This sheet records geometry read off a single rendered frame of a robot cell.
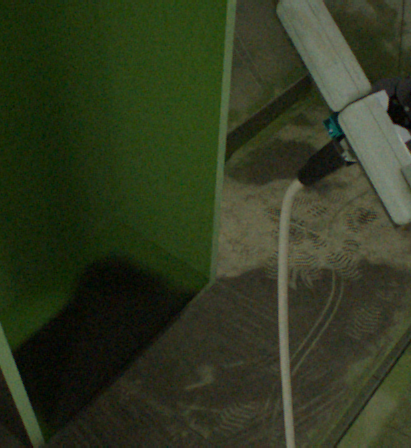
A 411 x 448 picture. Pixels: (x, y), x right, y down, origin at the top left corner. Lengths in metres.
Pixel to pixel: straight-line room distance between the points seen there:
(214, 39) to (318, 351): 1.11
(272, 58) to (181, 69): 1.81
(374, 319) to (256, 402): 0.48
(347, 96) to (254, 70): 2.20
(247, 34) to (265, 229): 1.02
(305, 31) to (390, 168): 0.19
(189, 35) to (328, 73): 0.49
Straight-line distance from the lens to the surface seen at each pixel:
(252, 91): 2.89
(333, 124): 0.78
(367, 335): 2.01
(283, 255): 1.06
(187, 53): 1.22
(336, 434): 1.80
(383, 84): 0.84
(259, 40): 3.02
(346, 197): 2.52
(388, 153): 0.74
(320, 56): 0.76
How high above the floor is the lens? 1.58
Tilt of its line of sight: 39 degrees down
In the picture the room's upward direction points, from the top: 10 degrees counter-clockwise
